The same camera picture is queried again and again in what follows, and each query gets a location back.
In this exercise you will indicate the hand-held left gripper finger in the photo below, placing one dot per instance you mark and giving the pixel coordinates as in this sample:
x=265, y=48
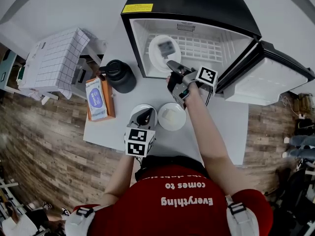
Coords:
x=133, y=119
x=154, y=122

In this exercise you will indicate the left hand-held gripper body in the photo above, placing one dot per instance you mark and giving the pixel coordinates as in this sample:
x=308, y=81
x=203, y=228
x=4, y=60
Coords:
x=137, y=141

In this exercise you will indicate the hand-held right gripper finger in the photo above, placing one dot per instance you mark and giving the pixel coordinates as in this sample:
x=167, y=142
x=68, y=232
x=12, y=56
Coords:
x=176, y=65

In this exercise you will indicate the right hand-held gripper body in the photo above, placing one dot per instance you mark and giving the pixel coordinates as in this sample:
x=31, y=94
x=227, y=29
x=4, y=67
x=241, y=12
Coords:
x=206, y=77

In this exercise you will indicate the white round plate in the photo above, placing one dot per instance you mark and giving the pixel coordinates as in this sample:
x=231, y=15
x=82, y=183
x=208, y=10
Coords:
x=172, y=126
x=157, y=63
x=137, y=108

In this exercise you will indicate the dark grey square block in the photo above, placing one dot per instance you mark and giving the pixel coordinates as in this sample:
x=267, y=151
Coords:
x=166, y=48

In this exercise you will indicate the black mini fridge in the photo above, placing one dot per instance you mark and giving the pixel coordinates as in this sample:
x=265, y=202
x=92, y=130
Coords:
x=197, y=6

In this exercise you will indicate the person's left forearm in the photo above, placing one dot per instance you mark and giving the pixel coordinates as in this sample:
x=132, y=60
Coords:
x=120, y=178

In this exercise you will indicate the person's right forearm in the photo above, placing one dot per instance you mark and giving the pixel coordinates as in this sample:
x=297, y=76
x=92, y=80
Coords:
x=209, y=136

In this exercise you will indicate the person's right hand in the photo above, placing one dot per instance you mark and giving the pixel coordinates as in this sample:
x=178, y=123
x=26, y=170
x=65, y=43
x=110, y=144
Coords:
x=168, y=79

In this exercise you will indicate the orange tissue box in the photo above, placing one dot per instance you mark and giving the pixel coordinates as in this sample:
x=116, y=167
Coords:
x=110, y=102

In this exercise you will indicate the person's black trousers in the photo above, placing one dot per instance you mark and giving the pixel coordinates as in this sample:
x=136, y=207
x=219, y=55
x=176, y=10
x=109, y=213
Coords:
x=172, y=163

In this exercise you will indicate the black thermos jug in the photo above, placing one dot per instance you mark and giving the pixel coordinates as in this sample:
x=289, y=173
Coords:
x=121, y=79

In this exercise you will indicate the blue white wipes pack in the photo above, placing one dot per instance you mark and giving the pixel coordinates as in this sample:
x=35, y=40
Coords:
x=96, y=98

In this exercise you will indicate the clear storage bin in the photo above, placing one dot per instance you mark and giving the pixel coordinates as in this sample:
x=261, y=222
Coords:
x=91, y=63

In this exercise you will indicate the person's red shirt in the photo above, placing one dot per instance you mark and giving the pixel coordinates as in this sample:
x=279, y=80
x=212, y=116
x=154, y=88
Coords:
x=177, y=220

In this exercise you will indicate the white checked tablecloth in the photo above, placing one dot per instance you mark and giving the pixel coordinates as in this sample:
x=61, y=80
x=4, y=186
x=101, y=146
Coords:
x=54, y=65

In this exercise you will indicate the wooden crate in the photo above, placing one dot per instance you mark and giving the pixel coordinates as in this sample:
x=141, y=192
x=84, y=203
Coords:
x=304, y=104

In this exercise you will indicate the teal side table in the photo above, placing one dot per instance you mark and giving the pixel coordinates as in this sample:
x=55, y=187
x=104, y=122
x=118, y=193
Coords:
x=8, y=67

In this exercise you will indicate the white metal rack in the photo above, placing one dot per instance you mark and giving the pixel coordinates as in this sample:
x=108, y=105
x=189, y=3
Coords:
x=7, y=184

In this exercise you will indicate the black equipment pile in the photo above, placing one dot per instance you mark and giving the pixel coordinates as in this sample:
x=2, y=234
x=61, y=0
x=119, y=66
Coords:
x=295, y=200

